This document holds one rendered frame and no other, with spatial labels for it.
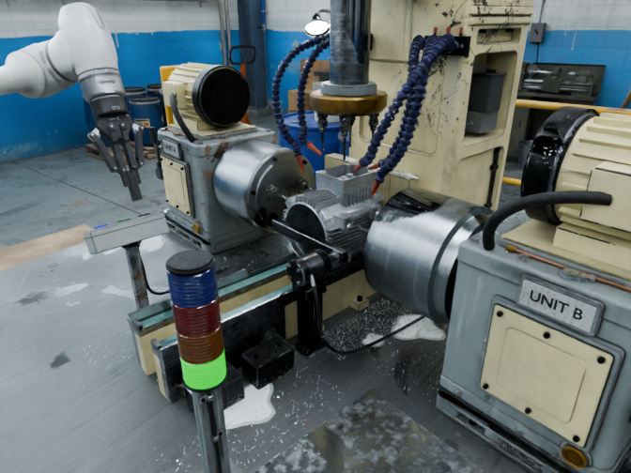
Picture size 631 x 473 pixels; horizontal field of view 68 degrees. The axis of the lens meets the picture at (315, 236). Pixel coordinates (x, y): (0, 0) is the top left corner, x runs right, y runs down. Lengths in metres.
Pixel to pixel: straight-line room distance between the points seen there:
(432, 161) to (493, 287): 0.52
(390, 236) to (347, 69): 0.39
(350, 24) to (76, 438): 0.97
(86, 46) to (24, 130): 5.41
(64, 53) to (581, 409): 1.19
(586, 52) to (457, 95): 4.90
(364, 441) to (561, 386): 0.30
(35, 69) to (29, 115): 5.33
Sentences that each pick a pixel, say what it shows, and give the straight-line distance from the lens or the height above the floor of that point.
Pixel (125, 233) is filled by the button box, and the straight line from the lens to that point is 1.13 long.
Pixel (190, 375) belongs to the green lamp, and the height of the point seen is 1.05.
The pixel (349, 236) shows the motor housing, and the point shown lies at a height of 1.02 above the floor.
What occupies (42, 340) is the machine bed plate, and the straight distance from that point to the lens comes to 1.31.
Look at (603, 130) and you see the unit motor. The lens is 0.77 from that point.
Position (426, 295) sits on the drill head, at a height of 1.03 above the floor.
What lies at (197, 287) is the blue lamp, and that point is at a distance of 0.59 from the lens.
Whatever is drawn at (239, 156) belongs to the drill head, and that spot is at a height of 1.14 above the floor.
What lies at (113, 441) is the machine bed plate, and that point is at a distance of 0.99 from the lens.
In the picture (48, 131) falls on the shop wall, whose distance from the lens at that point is 6.69.
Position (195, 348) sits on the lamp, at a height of 1.10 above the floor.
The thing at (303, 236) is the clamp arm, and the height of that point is 1.02.
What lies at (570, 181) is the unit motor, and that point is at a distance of 0.76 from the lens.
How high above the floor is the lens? 1.49
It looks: 25 degrees down
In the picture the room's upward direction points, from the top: straight up
